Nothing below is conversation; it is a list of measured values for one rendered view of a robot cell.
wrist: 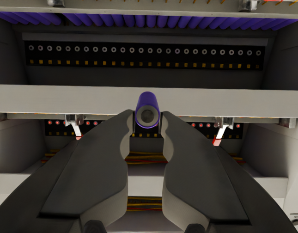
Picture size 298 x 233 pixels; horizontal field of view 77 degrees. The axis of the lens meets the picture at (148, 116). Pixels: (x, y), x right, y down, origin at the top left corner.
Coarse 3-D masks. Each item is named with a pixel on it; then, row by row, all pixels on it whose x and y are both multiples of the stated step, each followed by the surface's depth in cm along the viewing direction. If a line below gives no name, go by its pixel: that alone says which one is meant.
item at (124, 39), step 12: (0, 24) 39; (0, 36) 39; (24, 36) 41; (36, 36) 41; (48, 36) 41; (60, 36) 41; (72, 36) 41; (84, 36) 41; (96, 36) 41; (108, 36) 41; (120, 36) 41; (132, 36) 41; (144, 36) 41; (156, 36) 41; (168, 36) 41; (180, 36) 41; (288, 36) 39; (288, 48) 39
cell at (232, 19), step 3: (228, 18) 33; (231, 18) 32; (234, 18) 31; (237, 18) 31; (225, 21) 34; (228, 21) 33; (231, 21) 33; (234, 21) 33; (222, 24) 35; (225, 24) 35; (228, 24) 34; (231, 24) 34; (222, 27) 36; (225, 27) 36
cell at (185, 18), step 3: (180, 18) 34; (183, 18) 32; (186, 18) 32; (189, 18) 32; (180, 21) 34; (183, 21) 33; (186, 21) 33; (180, 24) 35; (183, 24) 35; (186, 24) 35; (180, 27) 37; (183, 27) 36
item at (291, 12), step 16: (0, 0) 27; (16, 0) 27; (32, 0) 27; (80, 0) 27; (96, 0) 27; (112, 0) 28; (128, 0) 28; (144, 0) 28; (160, 0) 28; (176, 0) 28; (192, 0) 28; (208, 0) 27; (224, 0) 27; (208, 16) 29; (224, 16) 29; (240, 16) 29; (256, 16) 29; (272, 16) 29; (288, 16) 29
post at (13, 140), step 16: (0, 48) 39; (16, 48) 44; (0, 64) 39; (16, 64) 44; (0, 80) 39; (16, 80) 44; (16, 128) 44; (32, 128) 51; (0, 144) 40; (16, 144) 44; (32, 144) 51; (0, 160) 40; (16, 160) 44; (32, 160) 51
